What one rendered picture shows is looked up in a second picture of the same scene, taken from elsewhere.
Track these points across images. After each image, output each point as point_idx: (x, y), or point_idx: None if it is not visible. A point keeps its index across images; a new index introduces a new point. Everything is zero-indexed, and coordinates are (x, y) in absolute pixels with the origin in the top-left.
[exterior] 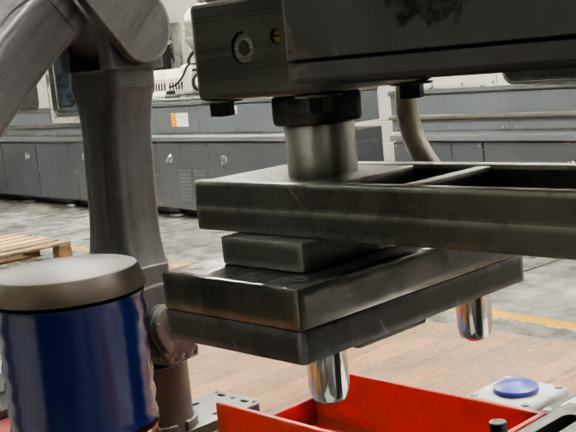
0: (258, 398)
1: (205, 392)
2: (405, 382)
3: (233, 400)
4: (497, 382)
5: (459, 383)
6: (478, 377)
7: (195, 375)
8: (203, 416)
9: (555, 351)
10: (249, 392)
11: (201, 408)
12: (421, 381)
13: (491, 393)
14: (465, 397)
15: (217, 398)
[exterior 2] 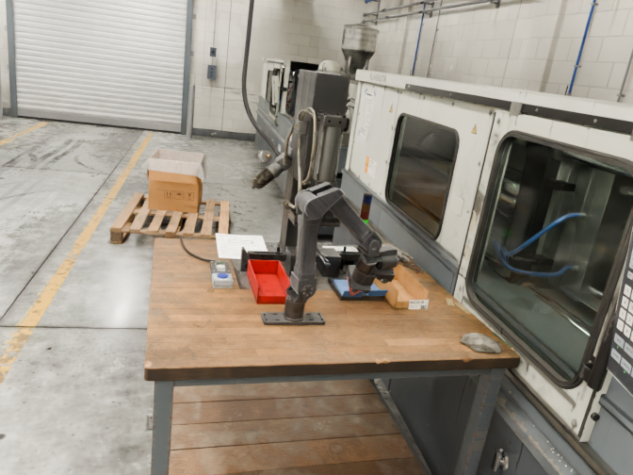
0: (254, 319)
1: (263, 330)
2: (215, 304)
3: (266, 316)
4: (224, 276)
5: (205, 298)
6: (198, 297)
7: (254, 340)
8: (280, 315)
9: (161, 294)
10: (252, 323)
11: (277, 318)
12: (211, 303)
13: (227, 278)
14: (251, 267)
15: (268, 319)
